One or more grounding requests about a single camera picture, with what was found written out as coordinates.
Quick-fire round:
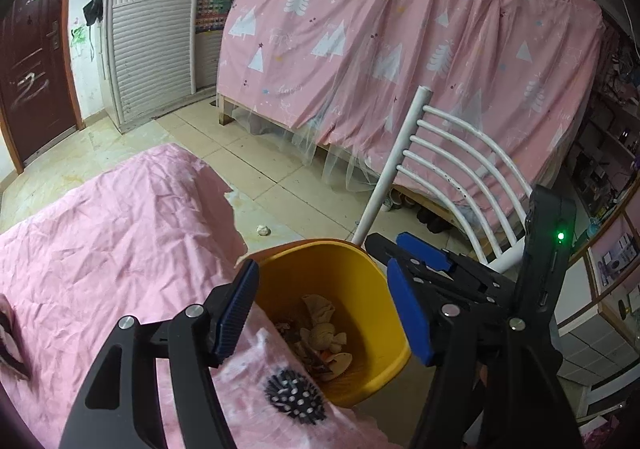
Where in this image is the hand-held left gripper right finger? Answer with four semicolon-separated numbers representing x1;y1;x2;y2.
386;259;583;449

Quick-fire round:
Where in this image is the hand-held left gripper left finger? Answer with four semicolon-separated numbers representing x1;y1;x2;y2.
59;259;261;449

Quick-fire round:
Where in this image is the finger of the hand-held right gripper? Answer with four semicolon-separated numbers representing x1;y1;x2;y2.
365;232;494;306
396;231;502;296

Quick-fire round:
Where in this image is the yellow plastic bin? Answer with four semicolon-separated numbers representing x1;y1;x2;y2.
247;239;413;407

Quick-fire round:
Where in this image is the beige paper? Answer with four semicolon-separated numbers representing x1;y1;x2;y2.
299;294;349;355

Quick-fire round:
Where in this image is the pink white garment black print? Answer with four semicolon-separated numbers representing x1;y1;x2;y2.
212;301;401;449

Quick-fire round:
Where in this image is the row of shoes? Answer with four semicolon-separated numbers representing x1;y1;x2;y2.
382;184;463;236

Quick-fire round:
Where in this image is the white metal chair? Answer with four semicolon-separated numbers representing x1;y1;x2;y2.
352;86;538;275

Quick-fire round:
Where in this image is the cluttered wooden shelf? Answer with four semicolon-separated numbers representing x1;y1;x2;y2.
570;24;640;330

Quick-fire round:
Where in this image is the white tulle bed skirt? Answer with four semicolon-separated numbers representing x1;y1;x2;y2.
232;104;386;192

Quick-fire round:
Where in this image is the pink bedsheet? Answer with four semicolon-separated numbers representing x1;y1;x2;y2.
0;143;251;449

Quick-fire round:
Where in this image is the pink tree-print curtain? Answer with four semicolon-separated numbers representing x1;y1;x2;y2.
216;0;606;210

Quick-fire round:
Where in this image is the white louvered wardrobe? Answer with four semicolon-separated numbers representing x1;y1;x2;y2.
102;0;251;135

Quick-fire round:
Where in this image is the dark brown door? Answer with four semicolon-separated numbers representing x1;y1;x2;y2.
0;0;83;175

